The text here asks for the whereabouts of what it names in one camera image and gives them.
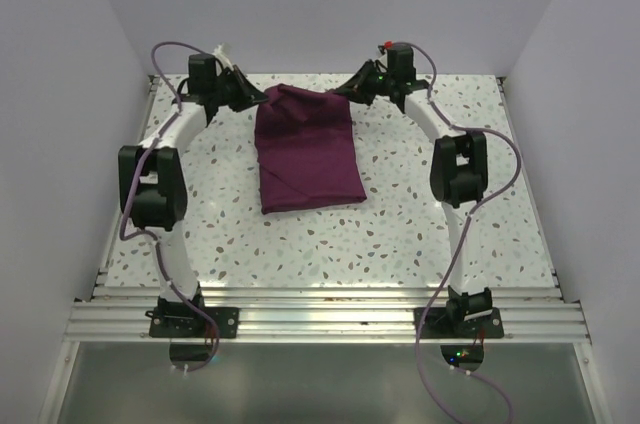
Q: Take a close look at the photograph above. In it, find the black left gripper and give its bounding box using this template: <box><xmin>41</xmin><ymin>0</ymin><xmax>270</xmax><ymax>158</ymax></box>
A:
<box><xmin>211</xmin><ymin>65</ymin><xmax>267</xmax><ymax>113</ymax></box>

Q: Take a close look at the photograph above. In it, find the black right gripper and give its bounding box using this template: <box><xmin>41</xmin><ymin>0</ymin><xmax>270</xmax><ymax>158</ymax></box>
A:
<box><xmin>334</xmin><ymin>60</ymin><xmax>395</xmax><ymax>107</ymax></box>

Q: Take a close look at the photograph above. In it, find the purple cloth mat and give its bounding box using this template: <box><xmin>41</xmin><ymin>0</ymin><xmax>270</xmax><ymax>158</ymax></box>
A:
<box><xmin>254</xmin><ymin>84</ymin><xmax>367</xmax><ymax>214</ymax></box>

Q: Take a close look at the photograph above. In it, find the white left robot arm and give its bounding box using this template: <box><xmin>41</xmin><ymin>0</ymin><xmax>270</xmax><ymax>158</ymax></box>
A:
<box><xmin>118</xmin><ymin>45</ymin><xmax>267</xmax><ymax>337</ymax></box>

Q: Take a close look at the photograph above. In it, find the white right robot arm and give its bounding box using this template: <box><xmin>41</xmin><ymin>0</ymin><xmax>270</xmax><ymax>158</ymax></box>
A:
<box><xmin>334</xmin><ymin>41</ymin><xmax>493</xmax><ymax>337</ymax></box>

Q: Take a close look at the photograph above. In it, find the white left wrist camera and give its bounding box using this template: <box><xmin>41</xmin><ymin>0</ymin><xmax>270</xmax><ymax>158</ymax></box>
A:
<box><xmin>213</xmin><ymin>43</ymin><xmax>234</xmax><ymax>69</ymax></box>

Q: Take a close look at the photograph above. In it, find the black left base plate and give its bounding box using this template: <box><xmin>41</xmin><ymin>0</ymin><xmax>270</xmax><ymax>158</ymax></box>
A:
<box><xmin>145</xmin><ymin>302</ymin><xmax>240</xmax><ymax>339</ymax></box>

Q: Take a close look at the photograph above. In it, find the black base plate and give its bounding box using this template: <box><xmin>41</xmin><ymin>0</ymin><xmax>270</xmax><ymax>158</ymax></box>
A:
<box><xmin>413</xmin><ymin>307</ymin><xmax>505</xmax><ymax>339</ymax></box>
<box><xmin>145</xmin><ymin>302</ymin><xmax>240</xmax><ymax>339</ymax></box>

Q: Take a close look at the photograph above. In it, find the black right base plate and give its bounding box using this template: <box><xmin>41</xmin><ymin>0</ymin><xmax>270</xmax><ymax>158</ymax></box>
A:
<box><xmin>413</xmin><ymin>307</ymin><xmax>505</xmax><ymax>339</ymax></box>

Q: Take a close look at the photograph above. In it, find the aluminium rail frame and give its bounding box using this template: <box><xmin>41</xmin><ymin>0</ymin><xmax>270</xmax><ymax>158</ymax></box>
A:
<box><xmin>41</xmin><ymin>76</ymin><xmax>606</xmax><ymax>423</ymax></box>

